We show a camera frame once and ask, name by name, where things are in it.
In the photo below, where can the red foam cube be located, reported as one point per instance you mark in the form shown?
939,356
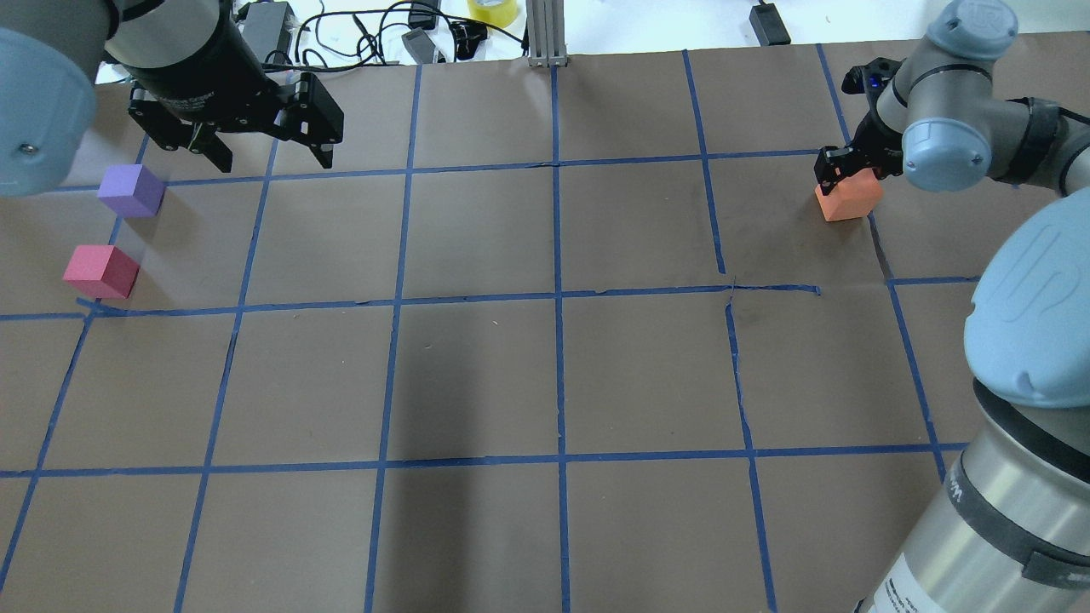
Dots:
101,271

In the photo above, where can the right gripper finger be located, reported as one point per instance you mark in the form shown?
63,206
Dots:
834,164

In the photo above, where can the orange foam cube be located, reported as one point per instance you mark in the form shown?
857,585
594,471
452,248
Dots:
852,198

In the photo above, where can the yellow tape roll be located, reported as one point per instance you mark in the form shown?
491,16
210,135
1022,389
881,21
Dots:
499,13

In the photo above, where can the aluminium frame post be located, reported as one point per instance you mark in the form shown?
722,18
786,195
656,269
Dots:
545,34

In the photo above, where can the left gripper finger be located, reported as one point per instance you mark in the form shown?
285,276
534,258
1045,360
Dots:
207,142
307,114

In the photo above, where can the purple foam cube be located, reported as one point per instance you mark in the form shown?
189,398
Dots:
131,191

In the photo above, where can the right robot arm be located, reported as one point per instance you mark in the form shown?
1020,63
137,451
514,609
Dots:
1008,531

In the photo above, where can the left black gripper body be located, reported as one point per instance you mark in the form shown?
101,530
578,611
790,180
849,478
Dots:
194,78

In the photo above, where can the black power adapter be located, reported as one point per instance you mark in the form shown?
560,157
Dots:
266,27

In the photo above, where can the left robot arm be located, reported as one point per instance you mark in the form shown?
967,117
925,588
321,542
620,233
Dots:
51,54

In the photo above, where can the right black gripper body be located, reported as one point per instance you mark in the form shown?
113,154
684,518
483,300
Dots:
870,139

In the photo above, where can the small black adapter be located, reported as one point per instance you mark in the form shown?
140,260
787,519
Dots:
767,25

